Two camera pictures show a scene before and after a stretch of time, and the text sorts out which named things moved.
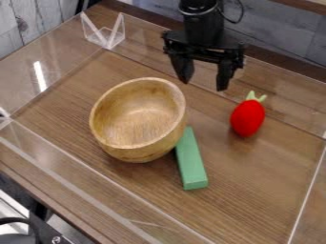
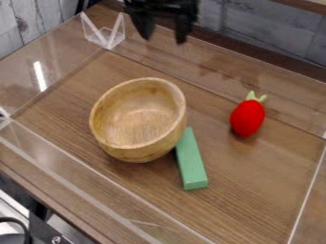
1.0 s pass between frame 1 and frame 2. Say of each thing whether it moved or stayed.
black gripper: moved
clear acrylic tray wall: stayed
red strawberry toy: stayed
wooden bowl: stayed
